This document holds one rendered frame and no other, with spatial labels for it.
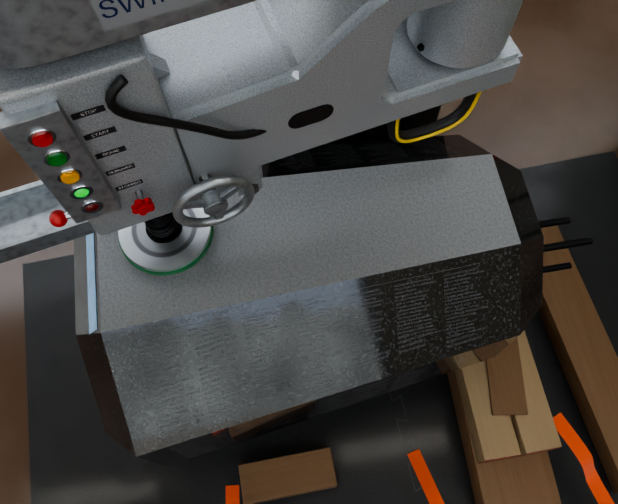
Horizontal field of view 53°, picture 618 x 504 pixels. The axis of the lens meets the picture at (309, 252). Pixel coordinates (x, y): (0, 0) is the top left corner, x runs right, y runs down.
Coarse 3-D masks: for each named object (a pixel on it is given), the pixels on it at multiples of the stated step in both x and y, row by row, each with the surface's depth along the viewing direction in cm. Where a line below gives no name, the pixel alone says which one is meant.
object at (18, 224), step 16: (0, 192) 120; (16, 192) 120; (32, 192) 122; (48, 192) 124; (256, 192) 125; (0, 208) 123; (16, 208) 124; (32, 208) 124; (48, 208) 124; (0, 224) 122; (16, 224) 123; (32, 224) 123; (48, 224) 123; (80, 224) 118; (0, 240) 121; (16, 240) 116; (32, 240) 117; (48, 240) 119; (64, 240) 121; (0, 256) 118; (16, 256) 120
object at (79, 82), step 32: (64, 64) 79; (96, 64) 79; (128, 64) 80; (160, 64) 97; (0, 96) 78; (32, 96) 79; (64, 96) 81; (96, 96) 83; (128, 96) 85; (160, 96) 88; (96, 128) 88; (128, 128) 91; (160, 128) 94; (96, 160) 95; (128, 160) 98; (160, 160) 101; (128, 192) 106; (160, 192) 109; (96, 224) 111; (128, 224) 115
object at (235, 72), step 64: (320, 0) 94; (384, 0) 89; (448, 0) 94; (192, 64) 98; (256, 64) 97; (320, 64) 96; (384, 64) 102; (512, 64) 117; (192, 128) 94; (256, 128) 105; (320, 128) 112
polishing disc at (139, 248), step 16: (192, 208) 145; (144, 224) 144; (128, 240) 142; (144, 240) 142; (176, 240) 142; (192, 240) 142; (208, 240) 143; (128, 256) 141; (144, 256) 141; (160, 256) 141; (176, 256) 141; (192, 256) 141
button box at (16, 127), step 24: (0, 120) 80; (24, 120) 80; (48, 120) 81; (24, 144) 83; (72, 144) 87; (48, 168) 90; (96, 168) 94; (96, 192) 99; (72, 216) 103; (96, 216) 105
